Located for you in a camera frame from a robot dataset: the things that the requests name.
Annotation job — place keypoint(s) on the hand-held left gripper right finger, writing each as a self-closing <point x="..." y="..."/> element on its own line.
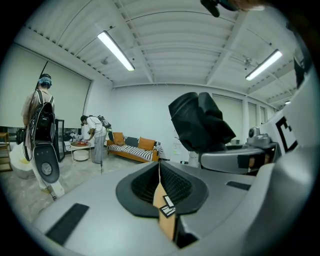
<point x="220" y="212"/>

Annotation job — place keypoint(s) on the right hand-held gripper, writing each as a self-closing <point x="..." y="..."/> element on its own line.
<point x="270" y="140"/>

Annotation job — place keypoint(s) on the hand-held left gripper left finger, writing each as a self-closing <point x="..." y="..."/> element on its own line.
<point x="100" y="220"/>

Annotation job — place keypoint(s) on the black umbrella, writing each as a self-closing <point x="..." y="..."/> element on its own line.
<point x="200" y="120"/>

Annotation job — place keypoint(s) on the person's right hand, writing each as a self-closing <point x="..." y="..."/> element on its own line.
<point x="252" y="161"/>

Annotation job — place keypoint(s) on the white water dispenser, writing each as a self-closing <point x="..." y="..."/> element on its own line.
<point x="177" y="150"/>

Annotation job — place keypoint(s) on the white roller blind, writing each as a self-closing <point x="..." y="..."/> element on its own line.
<point x="252" y="113"/>
<point x="70" y="100"/>
<point x="230" y="112"/>
<point x="17" y="87"/>

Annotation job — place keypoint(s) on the striped pillow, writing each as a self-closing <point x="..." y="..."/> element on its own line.
<point x="158" y="147"/>

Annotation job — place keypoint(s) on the white round side table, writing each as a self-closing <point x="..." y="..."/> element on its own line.
<point x="80" y="152"/>

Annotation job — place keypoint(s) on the orange sofa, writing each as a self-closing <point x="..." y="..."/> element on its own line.
<point x="132" y="155"/>

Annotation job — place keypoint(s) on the striped blanket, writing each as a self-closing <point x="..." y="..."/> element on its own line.
<point x="130" y="151"/>

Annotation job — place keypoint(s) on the orange cushion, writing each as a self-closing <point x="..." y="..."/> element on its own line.
<point x="119" y="138"/>
<point x="147" y="143"/>

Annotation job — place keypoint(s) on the red tray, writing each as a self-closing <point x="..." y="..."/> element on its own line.
<point x="83" y="143"/>

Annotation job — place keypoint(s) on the black cushion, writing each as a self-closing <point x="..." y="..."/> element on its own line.
<point x="132" y="142"/>

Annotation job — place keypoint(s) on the black glass-door fridge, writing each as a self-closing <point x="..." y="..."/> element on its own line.
<point x="60" y="140"/>

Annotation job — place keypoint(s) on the white pouf seat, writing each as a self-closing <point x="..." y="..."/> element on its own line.
<point x="21" y="162"/>

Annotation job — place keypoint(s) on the long ceiling lamp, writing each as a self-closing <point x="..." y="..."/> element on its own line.
<point x="263" y="65"/>
<point x="116" y="51"/>

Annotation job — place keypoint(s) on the wooden shelf rack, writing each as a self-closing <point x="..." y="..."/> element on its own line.
<point x="5" y="155"/>

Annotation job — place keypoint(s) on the person's black clothing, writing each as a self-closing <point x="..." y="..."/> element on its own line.
<point x="301" y="72"/>

